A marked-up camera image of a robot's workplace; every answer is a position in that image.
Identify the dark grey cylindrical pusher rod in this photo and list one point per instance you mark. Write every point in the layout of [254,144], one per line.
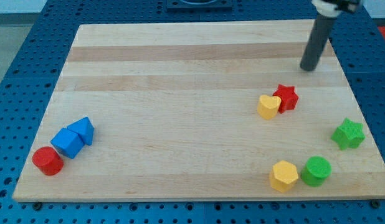
[318,38]

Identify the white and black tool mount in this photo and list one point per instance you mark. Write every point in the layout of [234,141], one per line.
[333,8]

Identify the red star block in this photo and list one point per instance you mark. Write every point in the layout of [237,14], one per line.
[288,97]

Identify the green star block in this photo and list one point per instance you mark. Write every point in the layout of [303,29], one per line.
[348,135]

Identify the yellow heart block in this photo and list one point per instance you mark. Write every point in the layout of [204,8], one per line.
[268,106]

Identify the green cylinder block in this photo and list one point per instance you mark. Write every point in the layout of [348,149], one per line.
[316,170]

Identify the wooden board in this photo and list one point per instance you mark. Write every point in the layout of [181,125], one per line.
[174,108]

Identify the yellow hexagon block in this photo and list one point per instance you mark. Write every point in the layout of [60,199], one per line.
[283,176]

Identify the blue triangular prism block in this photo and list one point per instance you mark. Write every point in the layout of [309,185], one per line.
[84,129]

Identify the blue cube block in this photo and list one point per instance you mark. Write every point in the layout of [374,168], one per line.
[67,143]

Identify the red cylinder block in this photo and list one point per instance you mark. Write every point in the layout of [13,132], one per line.
[47,160]

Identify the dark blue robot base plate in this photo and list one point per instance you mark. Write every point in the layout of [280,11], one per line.
[177,5]

